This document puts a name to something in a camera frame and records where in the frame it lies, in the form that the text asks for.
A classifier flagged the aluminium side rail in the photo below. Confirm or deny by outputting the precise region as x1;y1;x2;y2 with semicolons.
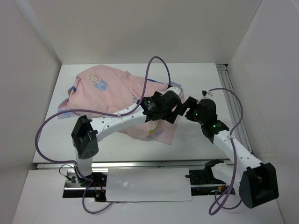
216;64;253;153

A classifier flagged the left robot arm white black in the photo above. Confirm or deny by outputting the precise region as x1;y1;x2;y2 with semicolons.
71;87;182;186

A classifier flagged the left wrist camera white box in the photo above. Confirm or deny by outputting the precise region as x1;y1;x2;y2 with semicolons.
166;86;181;96

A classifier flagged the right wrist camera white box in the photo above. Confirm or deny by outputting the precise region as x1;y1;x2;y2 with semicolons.
202;90;213;98

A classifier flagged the white pillow yellow edge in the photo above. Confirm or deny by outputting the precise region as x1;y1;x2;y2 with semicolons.
148;121;158;136

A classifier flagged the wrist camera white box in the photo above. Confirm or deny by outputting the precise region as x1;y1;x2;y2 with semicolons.
166;86;181;96
202;90;213;98

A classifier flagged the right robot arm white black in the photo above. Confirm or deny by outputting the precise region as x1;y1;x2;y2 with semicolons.
184;97;279;208

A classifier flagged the white cover plate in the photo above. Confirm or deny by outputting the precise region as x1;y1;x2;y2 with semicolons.
106;168;192;202

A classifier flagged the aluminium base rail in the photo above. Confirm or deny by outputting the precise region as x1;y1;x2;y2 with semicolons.
36;159;234;170

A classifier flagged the pink blue printed pillowcase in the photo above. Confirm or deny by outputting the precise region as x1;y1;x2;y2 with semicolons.
57;64;183;145

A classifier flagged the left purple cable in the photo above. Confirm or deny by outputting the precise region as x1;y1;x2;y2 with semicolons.
35;56;171;214

